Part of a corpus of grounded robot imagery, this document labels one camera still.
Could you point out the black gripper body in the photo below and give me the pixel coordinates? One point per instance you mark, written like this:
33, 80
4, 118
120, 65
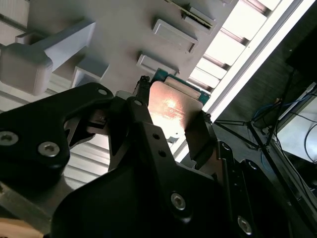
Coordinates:
111, 210

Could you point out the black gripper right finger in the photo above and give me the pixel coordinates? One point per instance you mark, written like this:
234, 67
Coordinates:
200, 143

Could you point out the silver CPU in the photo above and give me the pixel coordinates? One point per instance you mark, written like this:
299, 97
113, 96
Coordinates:
173, 109

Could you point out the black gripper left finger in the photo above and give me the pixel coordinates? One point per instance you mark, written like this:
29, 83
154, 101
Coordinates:
37, 124

